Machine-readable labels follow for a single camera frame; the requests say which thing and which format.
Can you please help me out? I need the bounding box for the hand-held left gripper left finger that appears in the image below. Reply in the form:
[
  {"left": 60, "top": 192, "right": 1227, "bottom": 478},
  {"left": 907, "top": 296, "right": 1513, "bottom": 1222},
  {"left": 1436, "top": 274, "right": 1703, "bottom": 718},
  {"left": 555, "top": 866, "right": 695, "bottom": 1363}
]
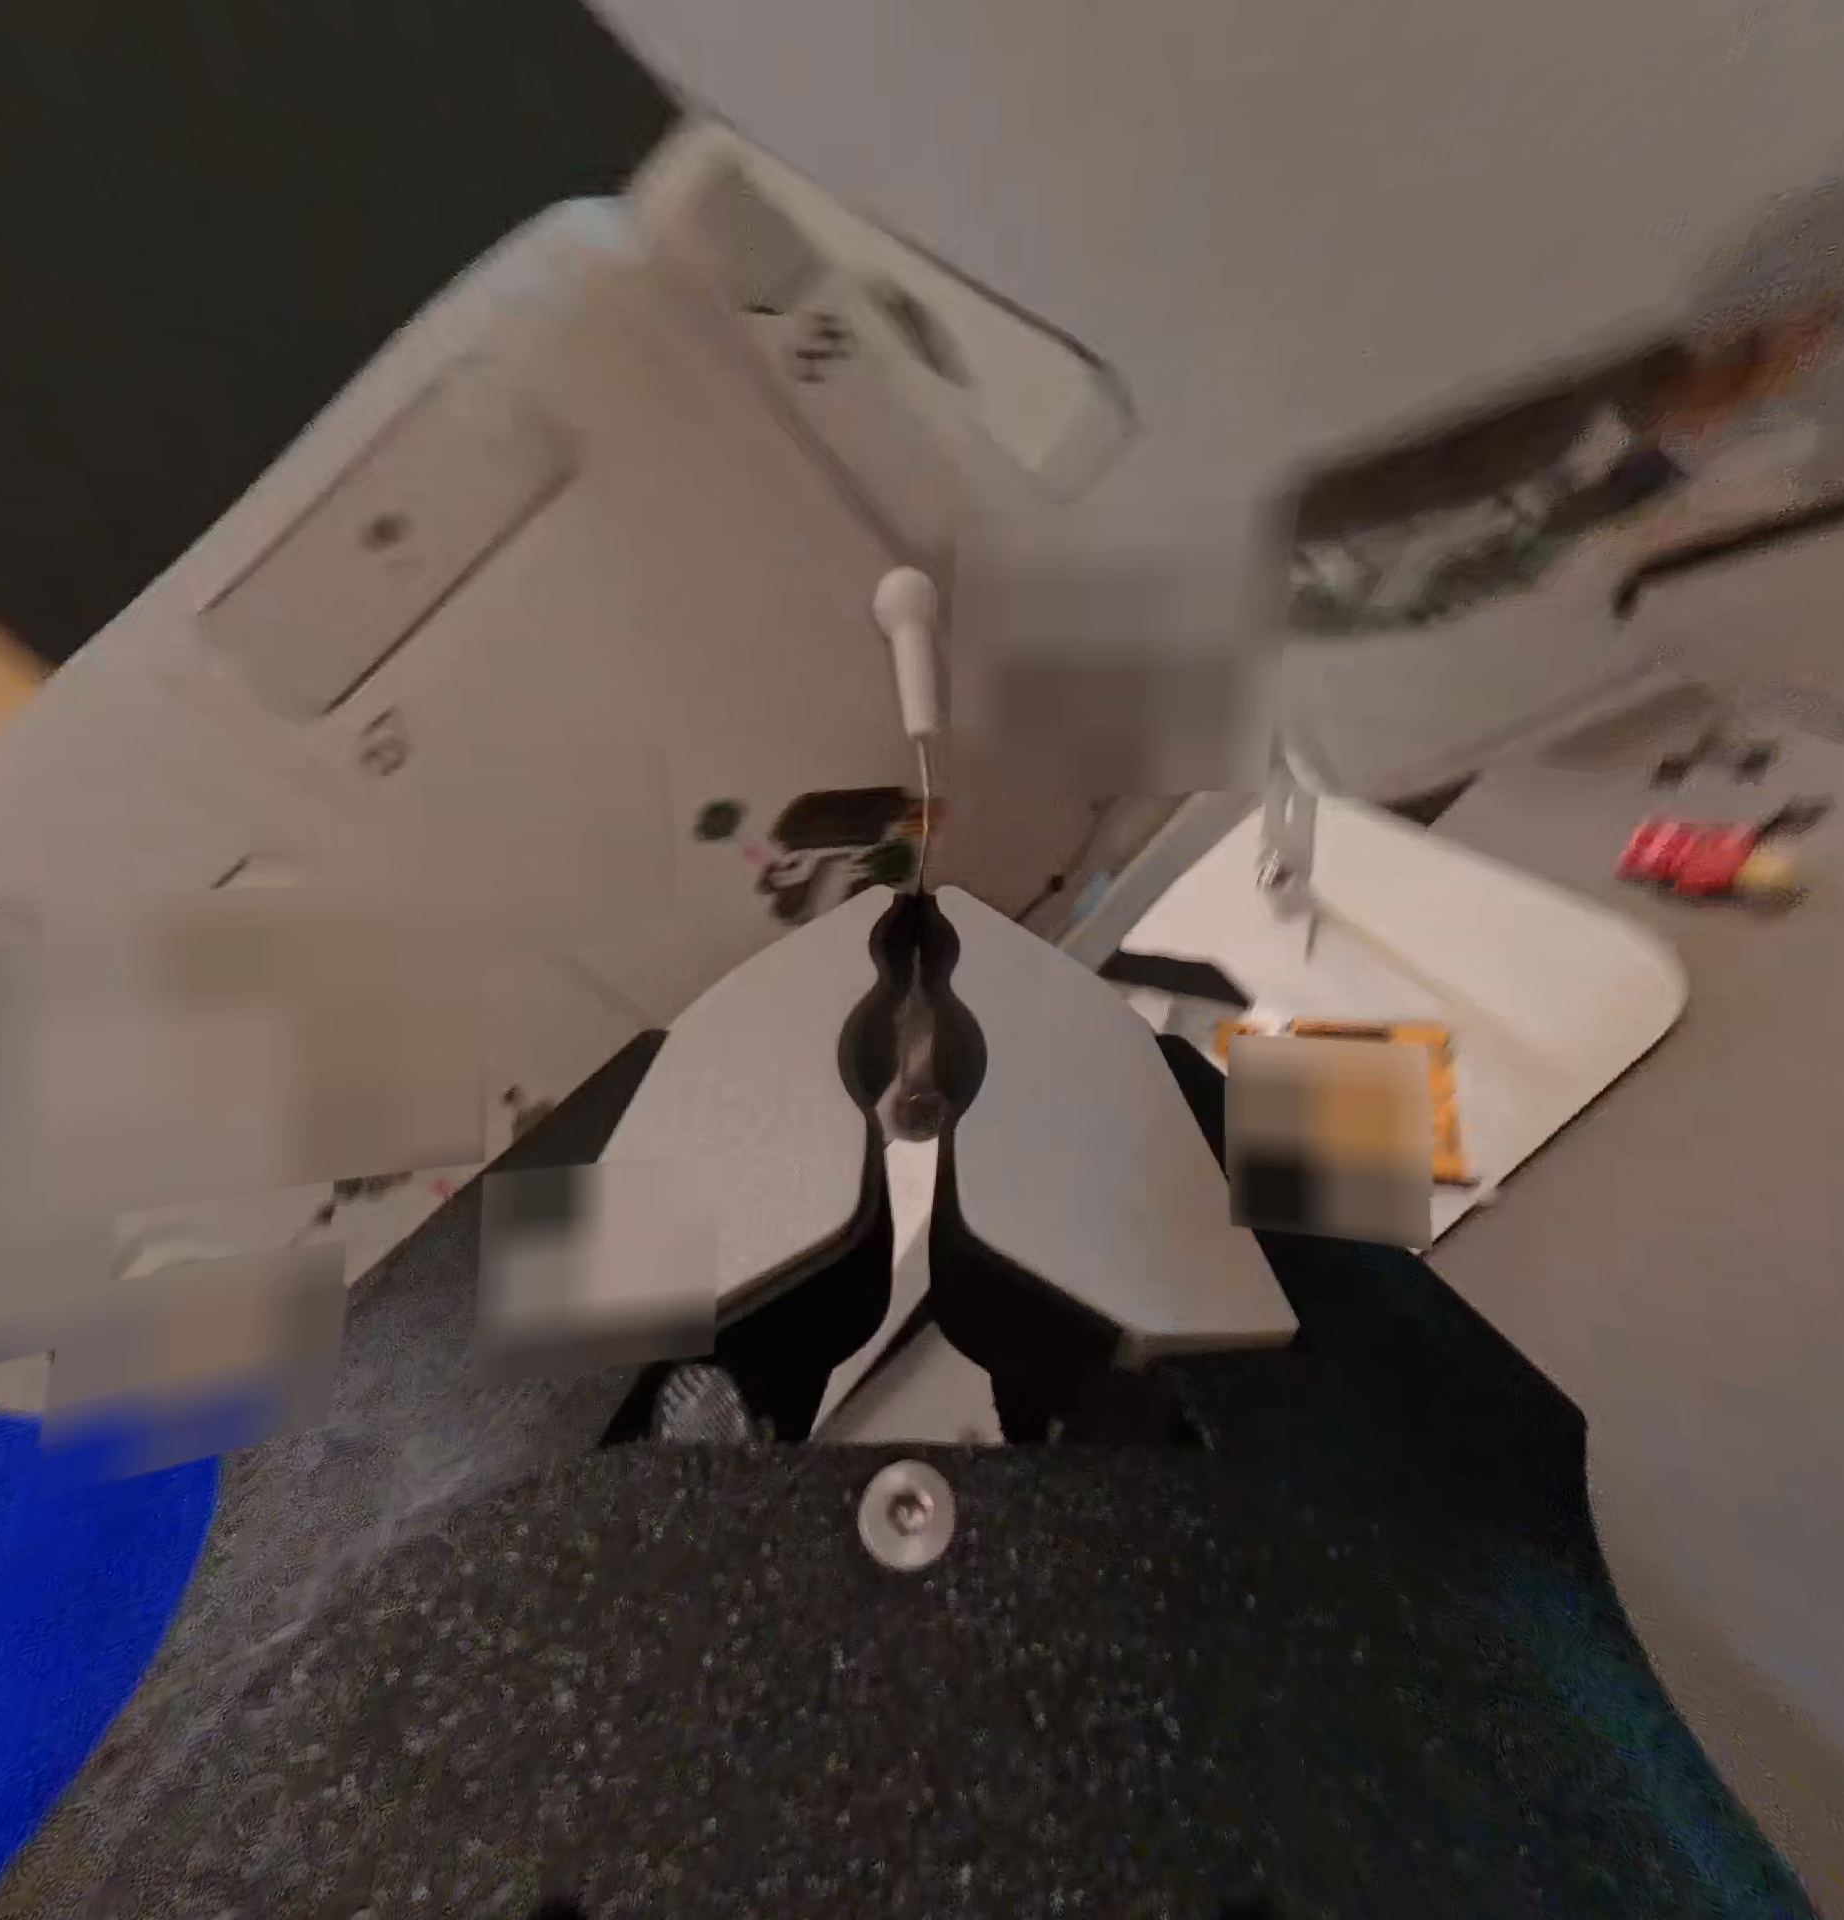
[{"left": 604, "top": 888, "right": 902, "bottom": 1438}]

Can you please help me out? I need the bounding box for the orange printed packet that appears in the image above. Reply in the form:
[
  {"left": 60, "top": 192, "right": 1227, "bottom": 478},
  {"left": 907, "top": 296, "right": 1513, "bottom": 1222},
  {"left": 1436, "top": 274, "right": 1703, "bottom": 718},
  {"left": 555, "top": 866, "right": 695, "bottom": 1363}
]
[{"left": 1215, "top": 1018, "right": 1482, "bottom": 1189}]

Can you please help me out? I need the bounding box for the partly built lego car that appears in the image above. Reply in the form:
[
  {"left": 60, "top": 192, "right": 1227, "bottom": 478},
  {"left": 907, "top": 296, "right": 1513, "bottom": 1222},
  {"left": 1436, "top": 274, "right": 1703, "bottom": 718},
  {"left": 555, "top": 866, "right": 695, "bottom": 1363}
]
[{"left": 1613, "top": 795, "right": 1840, "bottom": 908}]

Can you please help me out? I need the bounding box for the white page holder clip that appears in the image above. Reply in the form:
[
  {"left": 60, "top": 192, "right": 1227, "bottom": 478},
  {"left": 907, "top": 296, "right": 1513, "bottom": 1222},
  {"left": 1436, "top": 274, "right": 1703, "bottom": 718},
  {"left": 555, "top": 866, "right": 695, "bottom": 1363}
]
[{"left": 870, "top": 565, "right": 948, "bottom": 890}]

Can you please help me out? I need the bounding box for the lego instruction booklet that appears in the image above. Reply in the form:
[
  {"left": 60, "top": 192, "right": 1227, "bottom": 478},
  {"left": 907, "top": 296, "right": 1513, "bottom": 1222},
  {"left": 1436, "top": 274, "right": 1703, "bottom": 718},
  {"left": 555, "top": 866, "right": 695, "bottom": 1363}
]
[{"left": 0, "top": 195, "right": 1284, "bottom": 1203}]

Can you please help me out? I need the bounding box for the blue plastic bin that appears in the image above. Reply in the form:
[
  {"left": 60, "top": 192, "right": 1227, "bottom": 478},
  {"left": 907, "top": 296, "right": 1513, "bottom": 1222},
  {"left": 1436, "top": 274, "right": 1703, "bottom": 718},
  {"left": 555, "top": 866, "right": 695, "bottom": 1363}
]
[{"left": 0, "top": 1401, "right": 226, "bottom": 1920}]

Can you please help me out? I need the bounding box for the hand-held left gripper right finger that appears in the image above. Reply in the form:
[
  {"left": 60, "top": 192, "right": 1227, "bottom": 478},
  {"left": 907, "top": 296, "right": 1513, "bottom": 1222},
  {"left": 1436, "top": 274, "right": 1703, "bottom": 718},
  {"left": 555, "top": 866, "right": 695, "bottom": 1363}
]
[{"left": 932, "top": 885, "right": 1300, "bottom": 1444}]

